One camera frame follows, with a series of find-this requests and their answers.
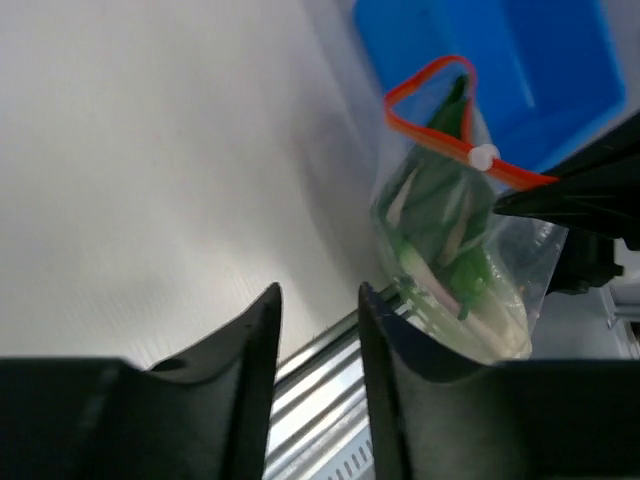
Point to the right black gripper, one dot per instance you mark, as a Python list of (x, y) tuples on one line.
[(598, 191)]

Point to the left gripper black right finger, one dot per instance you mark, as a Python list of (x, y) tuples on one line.
[(435, 414)]

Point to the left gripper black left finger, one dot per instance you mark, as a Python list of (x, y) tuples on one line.
[(203, 413)]

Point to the clear zip bag orange zipper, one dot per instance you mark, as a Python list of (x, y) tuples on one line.
[(529, 249)]

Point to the green scallion stalks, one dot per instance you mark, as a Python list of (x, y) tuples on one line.
[(452, 116)]

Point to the blue plastic bin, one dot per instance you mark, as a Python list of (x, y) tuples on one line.
[(548, 76)]

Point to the white slotted cable duct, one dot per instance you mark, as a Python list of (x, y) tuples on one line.
[(352, 462)]

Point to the aluminium mounting rail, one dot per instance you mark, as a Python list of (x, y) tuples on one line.
[(319, 404)]

